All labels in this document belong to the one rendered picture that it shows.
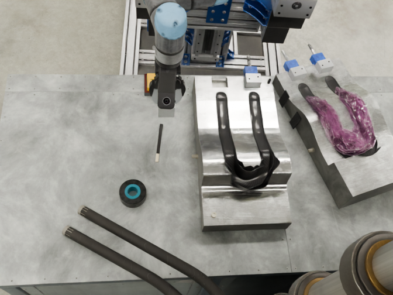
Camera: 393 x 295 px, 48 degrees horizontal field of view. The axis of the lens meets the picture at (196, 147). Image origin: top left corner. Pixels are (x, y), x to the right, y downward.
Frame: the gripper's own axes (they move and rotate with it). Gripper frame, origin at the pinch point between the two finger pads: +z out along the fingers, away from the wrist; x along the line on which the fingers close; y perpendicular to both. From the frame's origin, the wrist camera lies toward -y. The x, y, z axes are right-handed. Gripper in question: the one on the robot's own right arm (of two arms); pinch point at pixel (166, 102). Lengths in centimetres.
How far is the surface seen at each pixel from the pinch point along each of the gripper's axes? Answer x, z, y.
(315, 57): -54, 8, 24
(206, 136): -12.1, 5.8, -8.5
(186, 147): -6.7, 15.0, -7.6
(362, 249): -21, -59, -60
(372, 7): -145, 95, 136
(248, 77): -27.4, 3.3, 11.9
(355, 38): -126, 95, 109
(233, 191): -19.3, 9.0, -25.5
